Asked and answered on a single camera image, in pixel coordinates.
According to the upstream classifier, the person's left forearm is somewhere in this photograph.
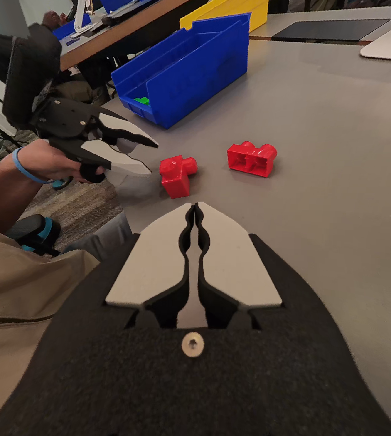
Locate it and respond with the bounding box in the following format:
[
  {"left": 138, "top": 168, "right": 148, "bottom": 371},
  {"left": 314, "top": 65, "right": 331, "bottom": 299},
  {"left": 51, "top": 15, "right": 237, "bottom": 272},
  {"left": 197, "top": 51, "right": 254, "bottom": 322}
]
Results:
[{"left": 0, "top": 151, "right": 47, "bottom": 236}]

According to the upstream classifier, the person's left hand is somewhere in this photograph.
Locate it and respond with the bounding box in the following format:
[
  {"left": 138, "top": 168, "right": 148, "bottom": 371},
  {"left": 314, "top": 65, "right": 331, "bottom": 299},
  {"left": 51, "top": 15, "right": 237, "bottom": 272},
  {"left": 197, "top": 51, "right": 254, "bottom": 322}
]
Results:
[{"left": 24, "top": 139, "right": 108, "bottom": 186}]

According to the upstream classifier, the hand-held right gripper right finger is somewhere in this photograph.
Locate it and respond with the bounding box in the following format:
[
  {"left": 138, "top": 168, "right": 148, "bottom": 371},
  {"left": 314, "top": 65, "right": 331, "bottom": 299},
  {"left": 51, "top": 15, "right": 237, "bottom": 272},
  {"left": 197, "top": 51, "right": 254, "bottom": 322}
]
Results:
[{"left": 195, "top": 202, "right": 284, "bottom": 313}]

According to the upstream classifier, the black flat panel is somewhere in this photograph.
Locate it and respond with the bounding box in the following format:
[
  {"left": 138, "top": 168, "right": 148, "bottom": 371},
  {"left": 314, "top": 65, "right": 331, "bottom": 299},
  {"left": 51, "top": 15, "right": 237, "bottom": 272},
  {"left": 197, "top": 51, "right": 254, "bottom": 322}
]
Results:
[{"left": 270, "top": 18, "right": 391, "bottom": 42}]

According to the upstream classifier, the blue storage bin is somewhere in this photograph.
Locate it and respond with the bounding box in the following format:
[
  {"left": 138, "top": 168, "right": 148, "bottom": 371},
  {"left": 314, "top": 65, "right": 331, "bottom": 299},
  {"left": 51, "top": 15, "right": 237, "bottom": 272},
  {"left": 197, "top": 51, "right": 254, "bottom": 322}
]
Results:
[
  {"left": 111, "top": 12, "right": 252, "bottom": 131},
  {"left": 51, "top": 0, "right": 136, "bottom": 41}
]

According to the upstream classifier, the blue wristband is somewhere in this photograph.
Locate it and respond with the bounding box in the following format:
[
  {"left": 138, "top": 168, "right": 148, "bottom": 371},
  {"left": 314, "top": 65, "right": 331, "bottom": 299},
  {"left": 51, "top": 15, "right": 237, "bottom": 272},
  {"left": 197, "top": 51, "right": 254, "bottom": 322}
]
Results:
[{"left": 12, "top": 146, "right": 73, "bottom": 191}]

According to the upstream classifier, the person's beige jacket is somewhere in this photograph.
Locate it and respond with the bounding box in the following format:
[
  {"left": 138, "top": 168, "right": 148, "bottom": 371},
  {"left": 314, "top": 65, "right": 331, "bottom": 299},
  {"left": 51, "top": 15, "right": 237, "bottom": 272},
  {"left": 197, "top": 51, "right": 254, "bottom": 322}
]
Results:
[{"left": 0, "top": 221, "right": 102, "bottom": 431}]

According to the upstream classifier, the wooden table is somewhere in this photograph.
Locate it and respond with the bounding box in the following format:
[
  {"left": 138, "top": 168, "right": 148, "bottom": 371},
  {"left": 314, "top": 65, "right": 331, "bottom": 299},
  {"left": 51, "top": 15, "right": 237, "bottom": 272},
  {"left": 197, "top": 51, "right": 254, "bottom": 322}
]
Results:
[{"left": 59, "top": 0, "right": 190, "bottom": 73}]

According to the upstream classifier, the person's jeans leg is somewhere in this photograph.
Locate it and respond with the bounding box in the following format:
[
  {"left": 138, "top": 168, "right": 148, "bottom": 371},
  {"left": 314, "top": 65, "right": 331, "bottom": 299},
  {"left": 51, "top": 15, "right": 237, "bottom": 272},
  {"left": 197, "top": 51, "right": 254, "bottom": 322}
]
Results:
[{"left": 62, "top": 211, "right": 135, "bottom": 263}]

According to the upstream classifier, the yellow storage bin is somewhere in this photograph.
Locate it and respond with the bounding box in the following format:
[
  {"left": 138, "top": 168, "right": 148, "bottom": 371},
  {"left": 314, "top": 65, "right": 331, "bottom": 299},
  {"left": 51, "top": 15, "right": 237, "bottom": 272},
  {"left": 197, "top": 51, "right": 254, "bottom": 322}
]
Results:
[{"left": 179, "top": 0, "right": 270, "bottom": 33}]

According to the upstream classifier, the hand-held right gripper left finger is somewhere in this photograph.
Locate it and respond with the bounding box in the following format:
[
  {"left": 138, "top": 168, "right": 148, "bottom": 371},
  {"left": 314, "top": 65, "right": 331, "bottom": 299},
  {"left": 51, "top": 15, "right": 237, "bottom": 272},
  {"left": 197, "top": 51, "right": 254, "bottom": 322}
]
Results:
[{"left": 104, "top": 203, "right": 195, "bottom": 312}]

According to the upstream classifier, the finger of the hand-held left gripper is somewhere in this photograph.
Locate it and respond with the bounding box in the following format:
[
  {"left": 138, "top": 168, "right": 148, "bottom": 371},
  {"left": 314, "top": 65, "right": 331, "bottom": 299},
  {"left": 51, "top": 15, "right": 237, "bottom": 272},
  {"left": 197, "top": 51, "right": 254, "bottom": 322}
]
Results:
[
  {"left": 79, "top": 139, "right": 154, "bottom": 177},
  {"left": 98, "top": 112, "right": 160, "bottom": 152}
]

